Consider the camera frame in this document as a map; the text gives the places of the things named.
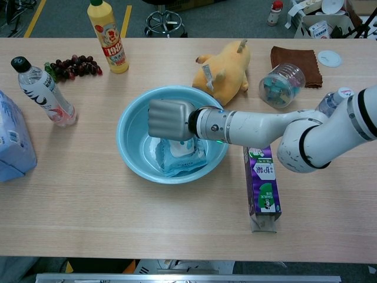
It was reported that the purple toothpaste box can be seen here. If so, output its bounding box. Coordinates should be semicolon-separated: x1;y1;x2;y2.
243;146;283;233

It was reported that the brown folded cloth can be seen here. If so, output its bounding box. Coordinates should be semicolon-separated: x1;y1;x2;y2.
270;45;323;88

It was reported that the chrome office chair base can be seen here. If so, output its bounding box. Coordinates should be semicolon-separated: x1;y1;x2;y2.
144;0;189;38

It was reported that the light blue plastic basin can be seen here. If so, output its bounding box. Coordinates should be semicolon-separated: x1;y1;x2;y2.
116;85;230;185

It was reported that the clear water bottle white cap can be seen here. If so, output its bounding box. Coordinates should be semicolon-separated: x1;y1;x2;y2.
315;87;354;114

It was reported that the aluminium profile rail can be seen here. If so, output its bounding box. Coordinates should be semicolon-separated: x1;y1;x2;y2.
35;273;342;283

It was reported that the white round cable grommet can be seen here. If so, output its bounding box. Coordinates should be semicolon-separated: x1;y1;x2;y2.
317;50;342;68

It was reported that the purple plastic grape bunch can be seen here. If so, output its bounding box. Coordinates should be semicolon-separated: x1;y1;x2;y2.
44;54;103;83

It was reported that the yellow plush dinosaur toy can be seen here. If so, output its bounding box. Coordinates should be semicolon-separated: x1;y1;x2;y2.
191;39;252;107

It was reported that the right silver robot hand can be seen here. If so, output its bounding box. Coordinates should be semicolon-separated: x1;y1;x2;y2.
147;98;197;141

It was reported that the red and white bottle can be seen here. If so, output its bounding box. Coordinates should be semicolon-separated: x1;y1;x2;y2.
267;0;283;27

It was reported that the blue tissue paper pack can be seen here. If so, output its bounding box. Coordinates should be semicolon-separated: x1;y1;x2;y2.
0;90;38;183

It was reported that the clear jar of clips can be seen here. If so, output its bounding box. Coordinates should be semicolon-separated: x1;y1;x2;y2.
258;62;306;110

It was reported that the clear drink bottle black cap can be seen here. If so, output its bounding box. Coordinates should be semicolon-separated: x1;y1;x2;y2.
11;55;78;127

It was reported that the blue wet wipes pack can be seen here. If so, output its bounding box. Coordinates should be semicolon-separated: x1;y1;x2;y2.
153;137;207;177

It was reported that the white cardboard box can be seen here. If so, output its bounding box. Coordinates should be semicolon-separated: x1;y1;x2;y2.
294;0;363;39

